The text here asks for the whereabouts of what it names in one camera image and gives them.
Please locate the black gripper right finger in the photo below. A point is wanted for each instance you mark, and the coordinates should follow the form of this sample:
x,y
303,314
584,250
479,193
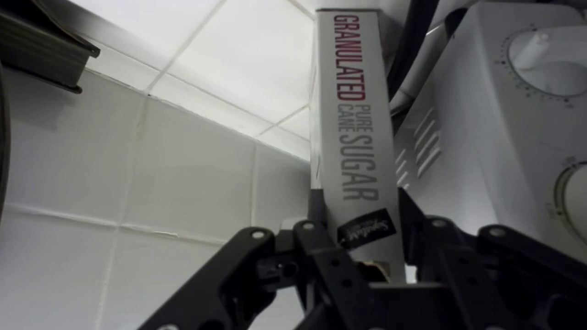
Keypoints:
x,y
498,279

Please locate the black retro clock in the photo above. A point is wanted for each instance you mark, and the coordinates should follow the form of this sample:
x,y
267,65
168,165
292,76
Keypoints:
x,y
36,41

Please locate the white sugar box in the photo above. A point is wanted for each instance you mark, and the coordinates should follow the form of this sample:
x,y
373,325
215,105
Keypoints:
x,y
353,140

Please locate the white toaster oven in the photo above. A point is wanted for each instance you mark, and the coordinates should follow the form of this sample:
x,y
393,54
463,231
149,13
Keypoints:
x,y
500,131

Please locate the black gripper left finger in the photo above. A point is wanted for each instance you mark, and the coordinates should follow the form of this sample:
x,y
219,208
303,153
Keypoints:
x,y
234,286

